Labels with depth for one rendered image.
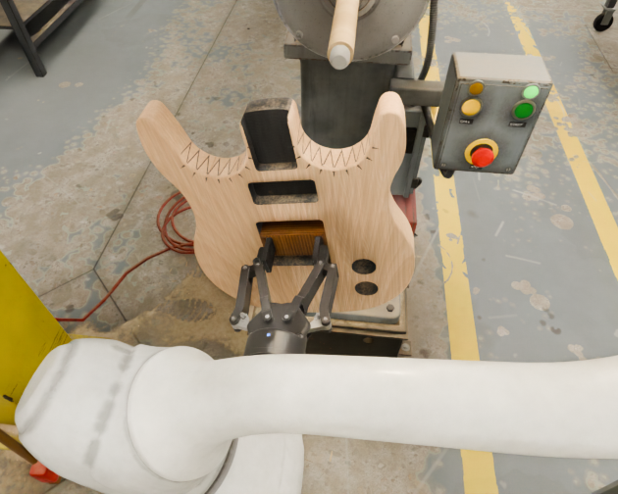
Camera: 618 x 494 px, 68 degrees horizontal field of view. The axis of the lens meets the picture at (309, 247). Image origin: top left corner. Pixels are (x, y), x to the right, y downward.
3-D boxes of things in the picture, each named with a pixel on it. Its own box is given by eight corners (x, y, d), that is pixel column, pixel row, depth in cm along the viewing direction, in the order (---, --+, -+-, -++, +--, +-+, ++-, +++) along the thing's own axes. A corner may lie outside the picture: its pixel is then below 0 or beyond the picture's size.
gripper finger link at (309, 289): (279, 318, 58) (287, 321, 57) (318, 255, 64) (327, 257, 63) (284, 334, 61) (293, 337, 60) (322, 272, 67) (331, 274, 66)
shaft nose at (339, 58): (349, 44, 54) (350, 63, 56) (330, 45, 54) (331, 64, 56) (348, 52, 53) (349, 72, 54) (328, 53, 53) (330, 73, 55)
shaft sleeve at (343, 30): (359, -18, 65) (360, 6, 68) (336, -16, 66) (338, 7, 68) (352, 40, 54) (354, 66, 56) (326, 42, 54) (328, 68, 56)
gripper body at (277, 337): (246, 382, 59) (260, 321, 65) (311, 384, 57) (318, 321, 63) (230, 354, 53) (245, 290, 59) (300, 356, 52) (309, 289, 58)
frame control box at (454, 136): (399, 124, 112) (419, 16, 92) (489, 129, 110) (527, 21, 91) (401, 191, 96) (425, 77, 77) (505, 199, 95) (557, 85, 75)
